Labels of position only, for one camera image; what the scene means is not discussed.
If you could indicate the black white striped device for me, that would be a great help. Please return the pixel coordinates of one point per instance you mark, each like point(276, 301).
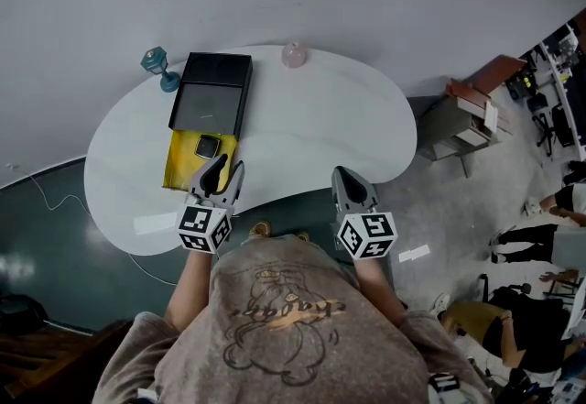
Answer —
point(443, 383)

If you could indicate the long white desk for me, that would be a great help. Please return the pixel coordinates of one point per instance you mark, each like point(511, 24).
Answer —
point(567, 104)

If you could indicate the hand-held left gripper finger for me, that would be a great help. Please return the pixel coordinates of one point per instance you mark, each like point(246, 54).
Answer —
point(233, 191)
point(196, 184)

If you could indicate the black bag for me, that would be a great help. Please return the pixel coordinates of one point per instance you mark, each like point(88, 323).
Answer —
point(23, 308)

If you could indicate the brown wooden bench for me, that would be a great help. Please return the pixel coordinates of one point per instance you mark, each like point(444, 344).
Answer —
point(46, 361)

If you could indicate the pink glass vase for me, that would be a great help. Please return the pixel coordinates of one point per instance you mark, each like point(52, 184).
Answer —
point(293, 56)

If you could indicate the grey cabinet with brown top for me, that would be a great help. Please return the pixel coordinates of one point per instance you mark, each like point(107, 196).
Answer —
point(448, 127)

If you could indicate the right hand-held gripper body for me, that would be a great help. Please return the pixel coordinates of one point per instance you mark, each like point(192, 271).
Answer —
point(366, 235)

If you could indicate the person's brown printed shirt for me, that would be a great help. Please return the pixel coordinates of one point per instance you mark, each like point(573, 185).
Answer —
point(274, 347)

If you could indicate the person's left forearm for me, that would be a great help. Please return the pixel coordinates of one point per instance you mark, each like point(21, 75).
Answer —
point(192, 283)

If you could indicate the small black device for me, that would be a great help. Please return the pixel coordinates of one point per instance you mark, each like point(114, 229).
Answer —
point(207, 146)

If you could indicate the black office chair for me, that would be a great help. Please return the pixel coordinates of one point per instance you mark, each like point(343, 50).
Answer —
point(545, 123)
point(526, 301)

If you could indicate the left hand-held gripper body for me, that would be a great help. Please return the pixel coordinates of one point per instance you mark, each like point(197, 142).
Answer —
point(201, 228)

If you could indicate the black box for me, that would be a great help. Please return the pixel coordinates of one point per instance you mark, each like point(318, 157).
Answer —
point(210, 104)

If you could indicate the person's brown shoe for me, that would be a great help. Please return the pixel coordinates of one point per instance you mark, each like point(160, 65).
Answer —
point(260, 229)
point(302, 236)

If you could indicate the person's right brown shoe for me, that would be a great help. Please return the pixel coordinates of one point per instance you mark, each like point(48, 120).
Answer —
point(302, 236)

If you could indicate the white kidney-shaped table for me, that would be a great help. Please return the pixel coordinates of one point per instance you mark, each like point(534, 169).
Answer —
point(320, 118)

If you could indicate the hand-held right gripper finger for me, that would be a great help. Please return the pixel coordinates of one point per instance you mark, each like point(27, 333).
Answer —
point(338, 191)
point(354, 177)

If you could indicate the person's left brown shoe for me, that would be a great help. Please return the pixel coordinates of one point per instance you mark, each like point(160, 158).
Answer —
point(260, 229)

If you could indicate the teal lantern ornament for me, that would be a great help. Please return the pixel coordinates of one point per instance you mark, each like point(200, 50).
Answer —
point(153, 58)

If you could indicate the person's right forearm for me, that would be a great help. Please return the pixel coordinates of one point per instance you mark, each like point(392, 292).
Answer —
point(375, 287)

